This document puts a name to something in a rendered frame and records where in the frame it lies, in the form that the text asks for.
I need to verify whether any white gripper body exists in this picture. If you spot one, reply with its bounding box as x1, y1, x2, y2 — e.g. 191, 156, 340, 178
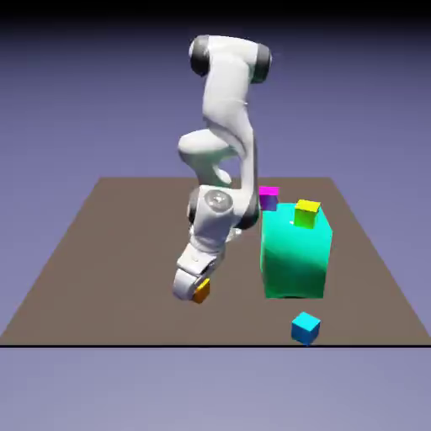
172, 267, 207, 301

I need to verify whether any small orange cube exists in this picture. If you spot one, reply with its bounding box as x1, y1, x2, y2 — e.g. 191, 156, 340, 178
192, 278, 211, 305

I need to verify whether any small magenta cube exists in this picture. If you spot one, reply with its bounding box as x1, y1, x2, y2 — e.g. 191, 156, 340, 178
258, 185, 280, 212

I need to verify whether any small cyan cube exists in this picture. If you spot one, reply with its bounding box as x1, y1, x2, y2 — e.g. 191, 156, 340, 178
290, 311, 322, 347

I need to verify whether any small yellow cube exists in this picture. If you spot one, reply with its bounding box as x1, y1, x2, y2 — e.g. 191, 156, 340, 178
293, 199, 322, 230

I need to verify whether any large teal box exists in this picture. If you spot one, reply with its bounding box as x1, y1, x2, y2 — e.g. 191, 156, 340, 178
259, 202, 333, 300

